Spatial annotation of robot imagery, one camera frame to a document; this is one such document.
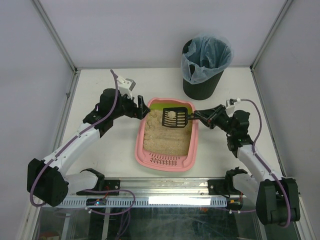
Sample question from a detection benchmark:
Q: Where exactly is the black trash bin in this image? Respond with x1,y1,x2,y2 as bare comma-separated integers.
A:
182,40,224,101

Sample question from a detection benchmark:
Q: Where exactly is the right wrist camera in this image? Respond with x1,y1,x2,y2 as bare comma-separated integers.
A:
225,98,242,113

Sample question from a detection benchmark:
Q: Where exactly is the beige cat litter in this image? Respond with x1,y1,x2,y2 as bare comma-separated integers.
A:
143,109,192,156

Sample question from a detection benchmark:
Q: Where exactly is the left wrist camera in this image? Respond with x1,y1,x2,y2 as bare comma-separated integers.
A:
117,76,136,99

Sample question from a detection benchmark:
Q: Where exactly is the black litter scoop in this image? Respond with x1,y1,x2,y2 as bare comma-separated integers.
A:
161,107,197,129

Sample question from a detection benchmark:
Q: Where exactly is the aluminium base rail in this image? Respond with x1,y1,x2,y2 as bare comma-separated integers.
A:
67,177,261,200

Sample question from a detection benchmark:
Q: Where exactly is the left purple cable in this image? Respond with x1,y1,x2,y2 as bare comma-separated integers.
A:
29,69,121,206

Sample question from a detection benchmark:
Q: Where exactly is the blue plastic bin liner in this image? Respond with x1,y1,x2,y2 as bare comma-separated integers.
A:
180,33,234,85

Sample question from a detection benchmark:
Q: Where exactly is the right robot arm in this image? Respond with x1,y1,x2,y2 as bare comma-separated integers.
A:
193,105,301,228

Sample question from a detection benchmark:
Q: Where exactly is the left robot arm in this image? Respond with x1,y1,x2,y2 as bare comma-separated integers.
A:
26,88,150,207

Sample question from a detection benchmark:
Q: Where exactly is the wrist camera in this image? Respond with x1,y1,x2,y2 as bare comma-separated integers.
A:
117,76,136,99
225,98,242,113

